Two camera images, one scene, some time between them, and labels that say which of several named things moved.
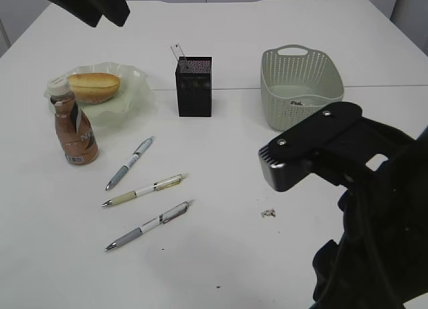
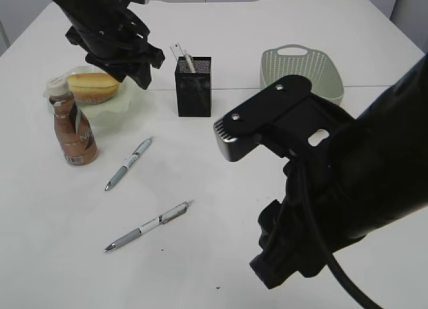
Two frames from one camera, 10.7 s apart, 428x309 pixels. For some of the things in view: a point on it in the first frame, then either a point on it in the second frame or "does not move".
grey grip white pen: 142,146 does not move
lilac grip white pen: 165,218 does not move
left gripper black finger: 79,1 → 118,71
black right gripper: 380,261 → 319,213
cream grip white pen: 152,187 → 190,61
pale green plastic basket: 296,81 does not move
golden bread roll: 93,87 does not move
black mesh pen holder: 194,86 does not move
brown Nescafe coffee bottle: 75,129 does not move
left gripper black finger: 112,4 → 140,73
